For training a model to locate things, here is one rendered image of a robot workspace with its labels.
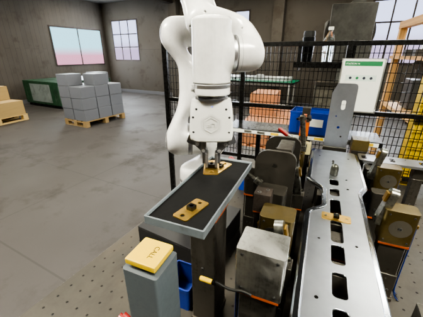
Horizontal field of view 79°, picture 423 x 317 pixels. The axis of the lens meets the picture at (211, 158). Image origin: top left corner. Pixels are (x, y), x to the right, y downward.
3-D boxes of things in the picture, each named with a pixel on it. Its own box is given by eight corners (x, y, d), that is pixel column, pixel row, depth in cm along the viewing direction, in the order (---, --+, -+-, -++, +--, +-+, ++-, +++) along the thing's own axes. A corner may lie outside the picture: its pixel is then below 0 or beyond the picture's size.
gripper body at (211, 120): (187, 94, 55) (189, 143, 59) (235, 94, 55) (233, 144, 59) (191, 89, 62) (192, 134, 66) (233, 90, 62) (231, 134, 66)
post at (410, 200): (410, 221, 128) (428, 168, 117) (398, 219, 130) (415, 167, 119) (407, 216, 132) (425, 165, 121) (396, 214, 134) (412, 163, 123)
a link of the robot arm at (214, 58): (229, 80, 62) (191, 80, 61) (231, 18, 57) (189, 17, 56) (238, 83, 54) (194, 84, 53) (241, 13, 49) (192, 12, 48)
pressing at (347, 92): (345, 148, 140) (359, 83, 127) (323, 145, 144) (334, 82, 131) (345, 148, 140) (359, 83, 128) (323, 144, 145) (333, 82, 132)
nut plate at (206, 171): (218, 175, 62) (218, 170, 61) (203, 174, 62) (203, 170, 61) (218, 161, 69) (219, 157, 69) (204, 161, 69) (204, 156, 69)
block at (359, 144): (355, 201, 145) (370, 141, 132) (339, 199, 148) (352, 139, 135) (354, 195, 152) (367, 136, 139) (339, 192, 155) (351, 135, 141)
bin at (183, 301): (189, 312, 83) (188, 292, 80) (163, 302, 87) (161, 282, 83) (203, 286, 92) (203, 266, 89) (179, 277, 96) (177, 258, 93)
